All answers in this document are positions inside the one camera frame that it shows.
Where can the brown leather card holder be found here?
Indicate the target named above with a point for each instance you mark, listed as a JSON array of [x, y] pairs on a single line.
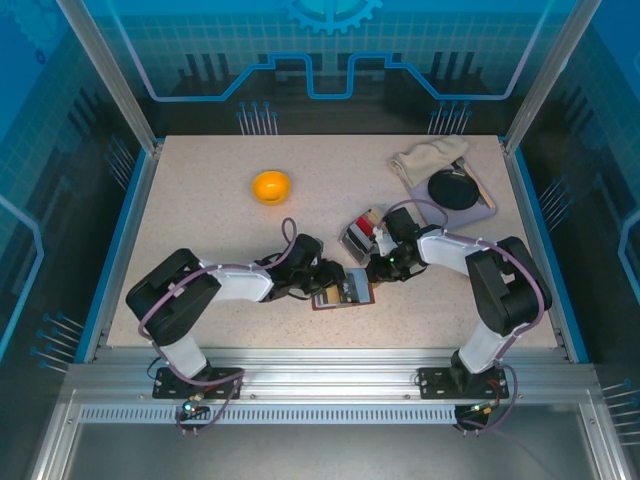
[[345, 307]]

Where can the clear plastic card box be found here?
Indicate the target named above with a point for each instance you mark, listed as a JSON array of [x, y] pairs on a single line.
[[357, 255]]

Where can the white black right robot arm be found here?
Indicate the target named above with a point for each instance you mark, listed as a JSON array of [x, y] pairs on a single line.
[[450, 250]]

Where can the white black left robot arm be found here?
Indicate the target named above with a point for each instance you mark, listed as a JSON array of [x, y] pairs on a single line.
[[240, 285]]

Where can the light grey credit card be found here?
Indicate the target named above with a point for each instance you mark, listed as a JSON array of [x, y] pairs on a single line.
[[357, 240]]

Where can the red credit card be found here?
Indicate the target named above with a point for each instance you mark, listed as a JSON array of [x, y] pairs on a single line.
[[365, 225]]

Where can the lilac placemat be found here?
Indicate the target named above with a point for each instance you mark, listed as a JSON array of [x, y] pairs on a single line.
[[475, 215]]

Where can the black divided plate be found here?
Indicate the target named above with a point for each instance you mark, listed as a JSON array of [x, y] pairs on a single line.
[[452, 190]]

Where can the orange bowl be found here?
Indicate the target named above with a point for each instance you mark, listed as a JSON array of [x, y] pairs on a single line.
[[270, 187]]

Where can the wooden chopstick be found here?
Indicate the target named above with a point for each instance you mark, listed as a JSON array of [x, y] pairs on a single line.
[[478, 184], [483, 181]]

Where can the beige folded cloth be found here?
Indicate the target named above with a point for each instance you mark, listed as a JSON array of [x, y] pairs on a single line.
[[425, 155]]

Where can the metal fork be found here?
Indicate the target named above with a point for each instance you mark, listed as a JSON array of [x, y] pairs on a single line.
[[458, 165]]

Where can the small circuit board green LED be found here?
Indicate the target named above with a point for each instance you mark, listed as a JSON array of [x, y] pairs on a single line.
[[192, 405], [482, 407]]

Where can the aluminium front rail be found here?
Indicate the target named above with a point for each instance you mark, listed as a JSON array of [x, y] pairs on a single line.
[[325, 370]]

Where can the aluminium rail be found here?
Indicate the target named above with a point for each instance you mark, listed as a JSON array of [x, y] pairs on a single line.
[[527, 210], [325, 370], [136, 210]]

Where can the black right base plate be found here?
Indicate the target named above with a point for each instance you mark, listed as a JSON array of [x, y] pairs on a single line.
[[430, 380]]

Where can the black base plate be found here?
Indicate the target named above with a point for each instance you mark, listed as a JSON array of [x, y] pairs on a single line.
[[225, 375], [430, 380]]

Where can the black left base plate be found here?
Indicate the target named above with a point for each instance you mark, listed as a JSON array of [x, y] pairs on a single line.
[[225, 375]]

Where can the aluminium right side rail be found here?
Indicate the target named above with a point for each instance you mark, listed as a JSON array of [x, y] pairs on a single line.
[[527, 210]]

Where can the aluminium left side rail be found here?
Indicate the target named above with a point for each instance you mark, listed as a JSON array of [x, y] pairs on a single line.
[[136, 210]]

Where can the aluminium right frame post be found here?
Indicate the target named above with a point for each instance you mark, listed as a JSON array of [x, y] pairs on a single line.
[[540, 85]]

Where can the aluminium frame post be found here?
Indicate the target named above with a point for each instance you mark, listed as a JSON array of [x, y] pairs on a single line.
[[115, 85], [540, 85]]

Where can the aluminium left frame post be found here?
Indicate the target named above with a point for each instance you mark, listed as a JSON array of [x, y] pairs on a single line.
[[115, 85]]

